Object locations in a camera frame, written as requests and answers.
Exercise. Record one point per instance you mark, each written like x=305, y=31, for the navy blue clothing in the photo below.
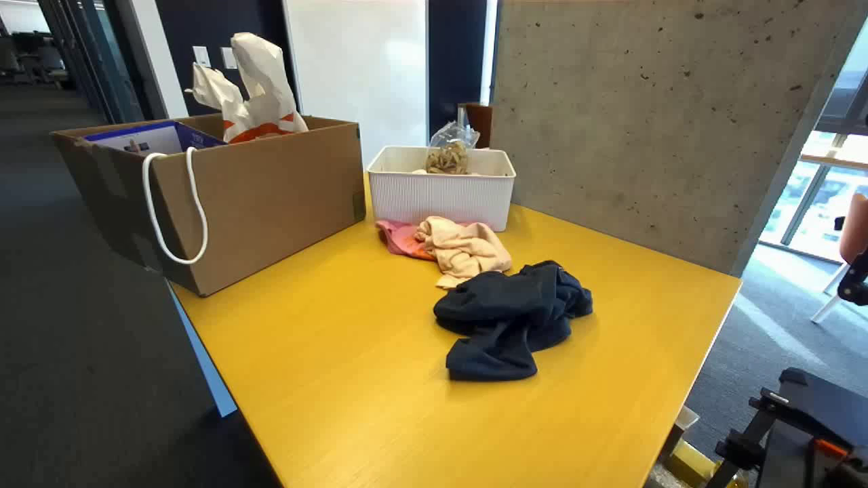
x=504, y=315

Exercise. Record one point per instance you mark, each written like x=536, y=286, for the peach cloth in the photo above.
x=465, y=246

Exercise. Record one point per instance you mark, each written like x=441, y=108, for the pink cloth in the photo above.
x=396, y=237

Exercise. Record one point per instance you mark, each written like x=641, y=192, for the white plastic bin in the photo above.
x=435, y=192

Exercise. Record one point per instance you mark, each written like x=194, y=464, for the clear plastic bag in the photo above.
x=457, y=132

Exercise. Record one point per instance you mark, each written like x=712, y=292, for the brown cardboard box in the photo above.
x=271, y=197

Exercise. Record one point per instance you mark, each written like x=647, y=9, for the white plastic bag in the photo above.
x=262, y=81

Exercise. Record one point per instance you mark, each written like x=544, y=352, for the blue and white paper bag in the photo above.
x=145, y=138

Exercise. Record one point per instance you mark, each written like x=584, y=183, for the person in background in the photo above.
x=856, y=230

